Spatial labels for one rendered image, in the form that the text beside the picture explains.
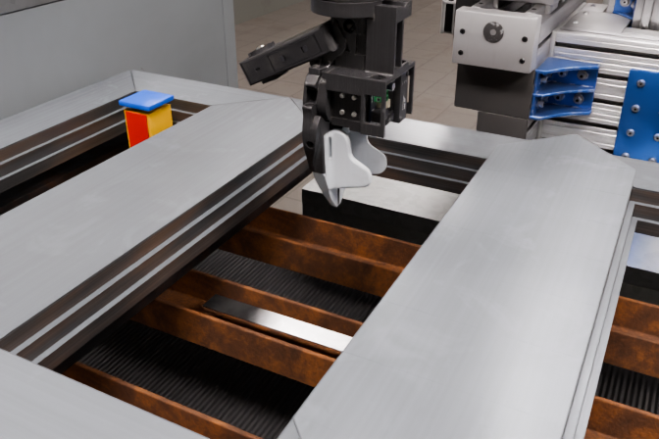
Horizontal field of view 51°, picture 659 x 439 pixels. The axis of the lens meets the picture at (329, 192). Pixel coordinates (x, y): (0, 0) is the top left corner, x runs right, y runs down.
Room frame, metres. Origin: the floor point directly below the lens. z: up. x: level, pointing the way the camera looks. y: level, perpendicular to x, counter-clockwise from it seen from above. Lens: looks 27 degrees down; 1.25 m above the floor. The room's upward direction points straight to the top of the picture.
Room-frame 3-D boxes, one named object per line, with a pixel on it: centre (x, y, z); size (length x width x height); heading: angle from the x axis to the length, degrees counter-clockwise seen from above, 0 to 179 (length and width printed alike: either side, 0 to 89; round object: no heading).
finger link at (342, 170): (0.61, -0.01, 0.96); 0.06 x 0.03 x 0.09; 63
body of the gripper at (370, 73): (0.62, -0.03, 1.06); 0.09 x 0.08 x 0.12; 63
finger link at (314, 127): (0.61, 0.01, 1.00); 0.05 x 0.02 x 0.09; 153
